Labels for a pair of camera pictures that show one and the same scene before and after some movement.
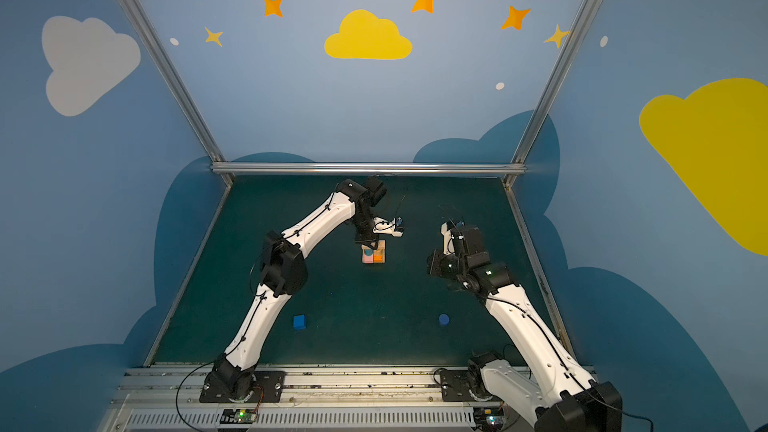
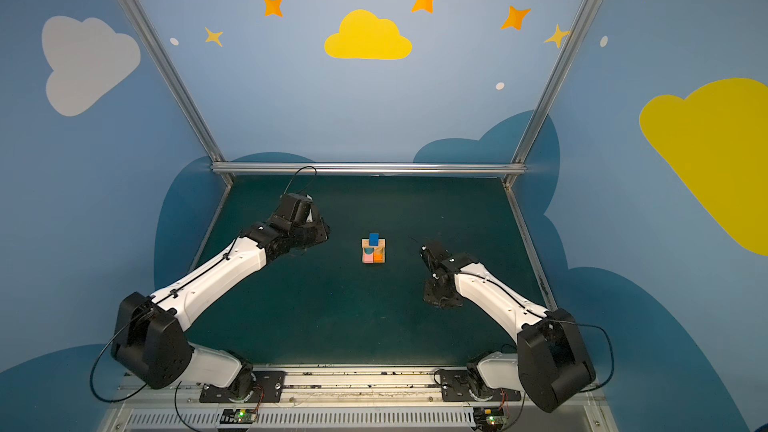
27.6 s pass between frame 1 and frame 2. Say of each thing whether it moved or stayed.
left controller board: stayed
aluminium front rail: stayed
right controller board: stayed
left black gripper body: moved
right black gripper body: moved
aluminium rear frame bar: stayed
